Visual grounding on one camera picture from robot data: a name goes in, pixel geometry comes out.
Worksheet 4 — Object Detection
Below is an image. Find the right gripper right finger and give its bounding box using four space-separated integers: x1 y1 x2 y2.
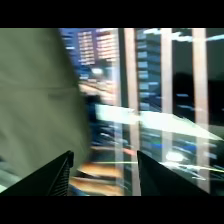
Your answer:
136 150 209 197

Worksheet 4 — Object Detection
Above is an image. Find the dark green garment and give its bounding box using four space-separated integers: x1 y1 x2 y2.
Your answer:
0 27 93 188

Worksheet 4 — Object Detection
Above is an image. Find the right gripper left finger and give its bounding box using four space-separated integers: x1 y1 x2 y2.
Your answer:
0 150 75 197

